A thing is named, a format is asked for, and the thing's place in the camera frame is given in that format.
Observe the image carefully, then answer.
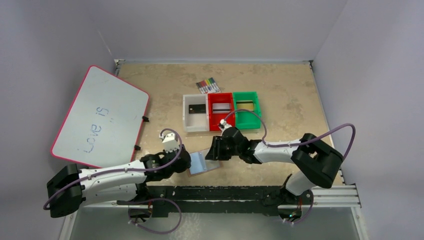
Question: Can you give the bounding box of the pink leather card holder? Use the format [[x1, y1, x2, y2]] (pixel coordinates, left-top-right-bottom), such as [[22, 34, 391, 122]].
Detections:
[[187, 149, 223, 177]]

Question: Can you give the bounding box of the green plastic bin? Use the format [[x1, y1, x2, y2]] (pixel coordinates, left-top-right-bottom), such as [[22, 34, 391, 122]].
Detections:
[[232, 91, 262, 130]]

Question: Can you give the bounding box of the white plastic bin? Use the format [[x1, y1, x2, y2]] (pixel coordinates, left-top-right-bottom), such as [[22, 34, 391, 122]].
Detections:
[[182, 94, 210, 133]]

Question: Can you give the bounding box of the red plastic bin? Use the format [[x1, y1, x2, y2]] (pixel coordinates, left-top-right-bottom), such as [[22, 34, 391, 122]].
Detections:
[[207, 92, 237, 132]]

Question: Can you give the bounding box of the red framed whiteboard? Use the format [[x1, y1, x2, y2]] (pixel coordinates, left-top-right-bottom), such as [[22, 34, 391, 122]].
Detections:
[[50, 65, 150, 168]]

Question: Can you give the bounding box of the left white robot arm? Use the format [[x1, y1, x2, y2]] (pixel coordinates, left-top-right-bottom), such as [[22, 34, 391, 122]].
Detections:
[[43, 147, 191, 218]]

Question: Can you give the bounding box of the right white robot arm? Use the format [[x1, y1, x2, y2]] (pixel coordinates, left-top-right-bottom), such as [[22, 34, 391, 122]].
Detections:
[[205, 127, 344, 204]]

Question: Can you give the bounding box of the silver credit card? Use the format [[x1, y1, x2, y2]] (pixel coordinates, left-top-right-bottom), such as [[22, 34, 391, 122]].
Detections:
[[212, 103, 232, 114]]

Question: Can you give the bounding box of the black credit card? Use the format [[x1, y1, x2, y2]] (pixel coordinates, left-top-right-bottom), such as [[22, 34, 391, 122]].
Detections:
[[188, 104, 207, 114]]

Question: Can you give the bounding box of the pack of coloured markers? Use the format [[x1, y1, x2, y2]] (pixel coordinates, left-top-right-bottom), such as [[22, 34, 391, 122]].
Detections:
[[195, 77, 221, 94]]

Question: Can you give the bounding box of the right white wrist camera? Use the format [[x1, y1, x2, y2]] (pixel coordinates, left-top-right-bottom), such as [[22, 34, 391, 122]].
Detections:
[[218, 119, 233, 132]]

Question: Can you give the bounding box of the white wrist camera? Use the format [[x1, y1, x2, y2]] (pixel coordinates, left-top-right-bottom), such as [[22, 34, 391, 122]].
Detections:
[[160, 131, 180, 153], [218, 119, 233, 132]]

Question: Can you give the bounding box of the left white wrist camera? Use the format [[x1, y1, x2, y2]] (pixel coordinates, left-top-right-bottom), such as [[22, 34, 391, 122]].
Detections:
[[160, 131, 180, 153]]

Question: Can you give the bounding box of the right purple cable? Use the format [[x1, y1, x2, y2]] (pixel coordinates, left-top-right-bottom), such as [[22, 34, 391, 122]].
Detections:
[[223, 109, 357, 160]]

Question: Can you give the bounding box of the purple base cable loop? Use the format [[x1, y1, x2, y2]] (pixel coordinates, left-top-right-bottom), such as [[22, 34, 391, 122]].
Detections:
[[127, 198, 182, 234]]

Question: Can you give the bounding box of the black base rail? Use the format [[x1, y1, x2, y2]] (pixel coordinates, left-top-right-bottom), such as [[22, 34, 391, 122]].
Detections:
[[117, 185, 312, 218]]

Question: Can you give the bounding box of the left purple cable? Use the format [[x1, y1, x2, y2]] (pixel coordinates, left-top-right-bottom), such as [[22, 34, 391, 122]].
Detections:
[[43, 128, 184, 211]]

